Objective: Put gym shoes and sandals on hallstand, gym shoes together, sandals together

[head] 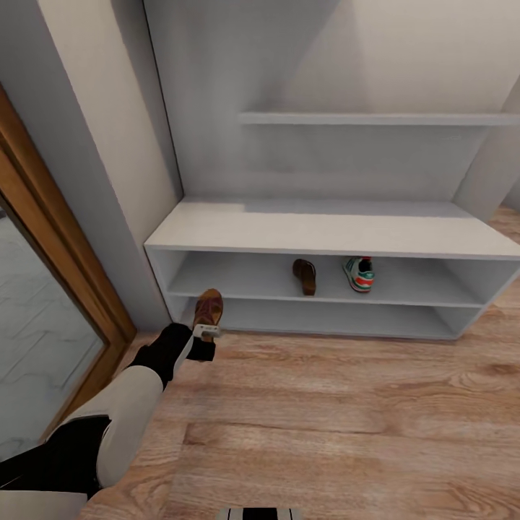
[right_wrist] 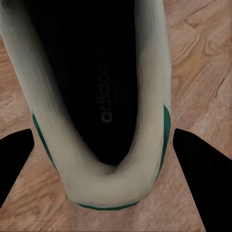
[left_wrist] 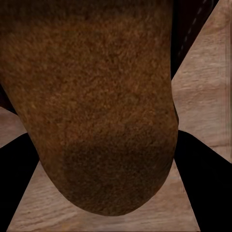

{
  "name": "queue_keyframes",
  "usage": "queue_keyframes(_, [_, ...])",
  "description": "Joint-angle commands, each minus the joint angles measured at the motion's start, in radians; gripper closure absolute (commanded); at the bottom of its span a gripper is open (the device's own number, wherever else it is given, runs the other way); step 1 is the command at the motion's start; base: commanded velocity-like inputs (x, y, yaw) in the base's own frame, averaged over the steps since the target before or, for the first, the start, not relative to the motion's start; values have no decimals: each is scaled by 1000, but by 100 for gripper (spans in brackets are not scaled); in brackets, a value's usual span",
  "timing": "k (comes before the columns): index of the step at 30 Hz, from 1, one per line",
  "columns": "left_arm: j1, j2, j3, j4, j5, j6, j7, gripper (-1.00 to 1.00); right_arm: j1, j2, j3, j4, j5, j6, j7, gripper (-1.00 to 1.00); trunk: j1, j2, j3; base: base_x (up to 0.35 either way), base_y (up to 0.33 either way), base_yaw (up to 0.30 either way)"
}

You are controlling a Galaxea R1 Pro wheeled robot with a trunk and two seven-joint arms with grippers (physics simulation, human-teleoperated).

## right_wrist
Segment gym shoe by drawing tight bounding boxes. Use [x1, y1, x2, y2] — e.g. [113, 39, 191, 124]
[0, 0, 172, 211]

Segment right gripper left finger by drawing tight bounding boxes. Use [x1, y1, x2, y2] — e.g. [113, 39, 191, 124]
[0, 129, 34, 208]

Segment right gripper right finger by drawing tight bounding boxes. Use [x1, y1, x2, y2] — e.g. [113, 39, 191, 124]
[173, 129, 232, 232]

